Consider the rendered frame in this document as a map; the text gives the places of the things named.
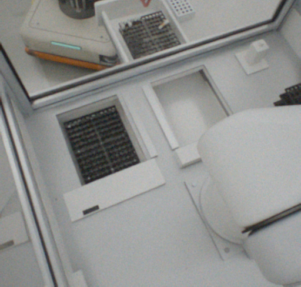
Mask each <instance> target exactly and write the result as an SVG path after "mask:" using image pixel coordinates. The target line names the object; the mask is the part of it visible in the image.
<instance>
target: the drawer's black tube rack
mask: <svg viewBox="0 0 301 287"><path fill-rule="evenodd" d="M121 122H122V120H121V117H120V115H119V113H118V110H115V111H111V112H108V113H106V114H103V115H99V116H96V117H94V118H91V119H89V120H87V121H84V122H80V123H78V124H75V125H72V126H68V127H66V128H65V130H66V133H67V136H68V137H69V140H70V142H71V145H72V148H73V151H74V154H75V156H76V160H77V161H78V165H79V168H80V170H81V173H82V176H83V177H84V180H85V183H86V185H87V184H89V183H92V182H95V181H96V180H98V179H101V178H104V177H106V176H108V175H111V174H114V173H117V172H119V171H122V170H124V169H128V168H130V167H132V166H135V165H136V164H139V163H140V160H139V158H137V157H138V156H137V153H136V151H135V148H134V146H133V144H132V141H131V139H130V137H129V134H128V132H127V131H126V129H125V127H124V125H123V122H122V123H121ZM128 137H129V138H128ZM134 152H135V153H134Z"/></svg>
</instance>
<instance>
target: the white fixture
mask: <svg viewBox="0 0 301 287"><path fill-rule="evenodd" d="M268 49H269V47H268V46H267V44H266V42H265V41H264V39H261V40H258V41H257V42H254V43H252V44H251V46H250V47H249V49H248V50H245V51H242V52H239V53H236V54H235V57H236V59H237V60H238V62H239V63H240V65H241V67H242V68H243V70H244V71H245V72H246V74H247V75H251V74H254V73H256V72H257V71H261V70H263V69H266V68H268V67H269V65H268V64H267V63H266V61H265V60H264V59H263V58H264V55H265V54H266V52H267V50H268Z"/></svg>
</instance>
